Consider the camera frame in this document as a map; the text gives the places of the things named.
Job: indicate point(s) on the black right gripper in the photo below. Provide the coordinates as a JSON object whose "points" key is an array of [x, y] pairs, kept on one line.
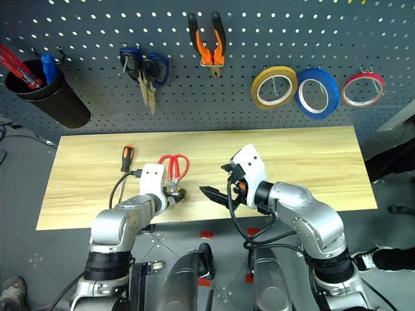
{"points": [[238, 191]]}

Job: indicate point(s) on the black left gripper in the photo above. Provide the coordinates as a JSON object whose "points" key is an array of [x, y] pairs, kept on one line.
{"points": [[171, 198]]}

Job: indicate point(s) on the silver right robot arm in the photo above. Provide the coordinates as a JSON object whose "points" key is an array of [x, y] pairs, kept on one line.
{"points": [[311, 210]]}

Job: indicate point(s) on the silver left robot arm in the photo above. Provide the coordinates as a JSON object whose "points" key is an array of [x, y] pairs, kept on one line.
{"points": [[110, 223]]}

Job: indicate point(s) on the dark grey perforated pegboard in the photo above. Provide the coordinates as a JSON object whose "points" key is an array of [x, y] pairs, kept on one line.
{"points": [[227, 107]]}

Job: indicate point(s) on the yellow tape roll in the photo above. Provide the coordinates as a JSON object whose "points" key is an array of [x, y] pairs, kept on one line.
{"points": [[259, 84]]}

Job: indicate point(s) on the blue tape roll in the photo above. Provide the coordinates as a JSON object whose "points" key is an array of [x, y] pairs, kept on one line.
{"points": [[327, 81]]}

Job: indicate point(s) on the red tape roll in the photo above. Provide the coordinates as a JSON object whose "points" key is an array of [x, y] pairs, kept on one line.
{"points": [[351, 81]]}

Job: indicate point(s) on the orange and black screwdriver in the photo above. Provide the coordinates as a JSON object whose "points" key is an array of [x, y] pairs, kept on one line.
{"points": [[127, 158]]}

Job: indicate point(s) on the silver robot leg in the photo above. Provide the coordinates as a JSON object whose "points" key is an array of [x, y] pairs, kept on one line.
{"points": [[272, 282], [184, 282]]}

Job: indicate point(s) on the metal pliers holder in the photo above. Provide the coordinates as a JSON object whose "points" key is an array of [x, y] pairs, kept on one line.
{"points": [[212, 64]]}

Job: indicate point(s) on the orange and black pliers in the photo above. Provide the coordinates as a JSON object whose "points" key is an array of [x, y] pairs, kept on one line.
{"points": [[209, 52]]}

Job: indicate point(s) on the metal scissors hook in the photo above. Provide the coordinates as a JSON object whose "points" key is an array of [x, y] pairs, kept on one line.
{"points": [[124, 63]]}

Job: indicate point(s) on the black plastic cup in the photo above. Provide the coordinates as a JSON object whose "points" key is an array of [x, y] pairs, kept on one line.
{"points": [[61, 100]]}

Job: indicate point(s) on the black and white sneaker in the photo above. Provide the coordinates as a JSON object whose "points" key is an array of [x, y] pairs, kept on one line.
{"points": [[373, 259]]}

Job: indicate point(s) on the black metal cup hook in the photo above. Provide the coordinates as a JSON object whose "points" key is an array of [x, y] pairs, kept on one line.
{"points": [[60, 54]]}

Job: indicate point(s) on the grey shoe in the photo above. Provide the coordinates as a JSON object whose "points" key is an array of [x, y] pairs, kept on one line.
{"points": [[12, 293]]}

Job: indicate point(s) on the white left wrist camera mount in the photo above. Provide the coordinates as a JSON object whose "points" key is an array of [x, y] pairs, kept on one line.
{"points": [[150, 181]]}

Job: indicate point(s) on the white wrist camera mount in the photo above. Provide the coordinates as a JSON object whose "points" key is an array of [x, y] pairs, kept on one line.
{"points": [[150, 181], [251, 162]]}

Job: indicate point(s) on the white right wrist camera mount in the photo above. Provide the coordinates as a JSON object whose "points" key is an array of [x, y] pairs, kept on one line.
{"points": [[251, 162]]}

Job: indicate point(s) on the black stand frame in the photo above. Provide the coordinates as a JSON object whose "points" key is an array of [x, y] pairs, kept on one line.
{"points": [[139, 285]]}

